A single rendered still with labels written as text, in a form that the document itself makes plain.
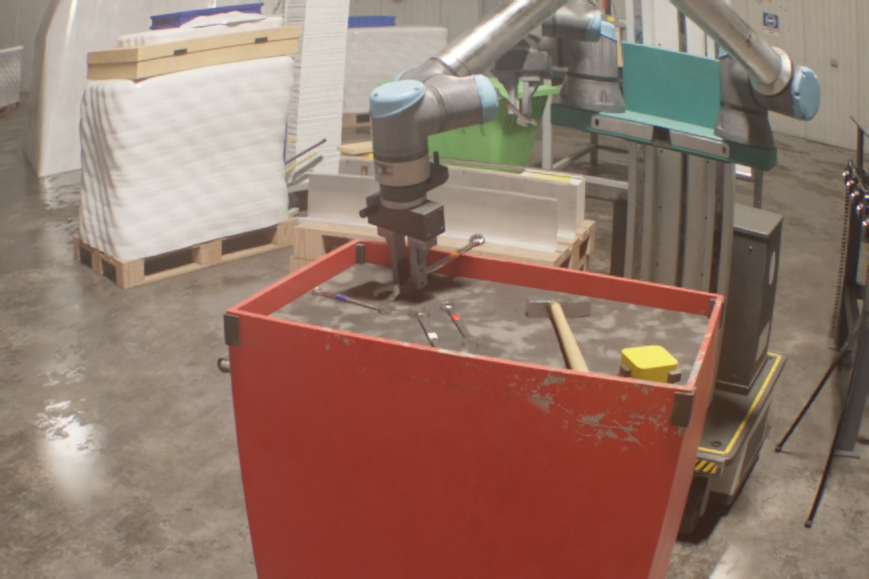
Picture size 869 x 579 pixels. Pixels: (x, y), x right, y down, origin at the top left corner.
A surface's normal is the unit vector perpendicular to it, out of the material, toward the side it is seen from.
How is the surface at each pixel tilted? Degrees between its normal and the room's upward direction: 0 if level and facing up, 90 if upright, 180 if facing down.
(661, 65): 90
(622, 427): 90
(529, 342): 0
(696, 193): 90
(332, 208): 90
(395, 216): 101
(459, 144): 106
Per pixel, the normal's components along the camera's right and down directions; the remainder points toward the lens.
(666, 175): -0.53, 0.25
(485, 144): -0.51, 0.50
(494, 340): 0.03, -0.95
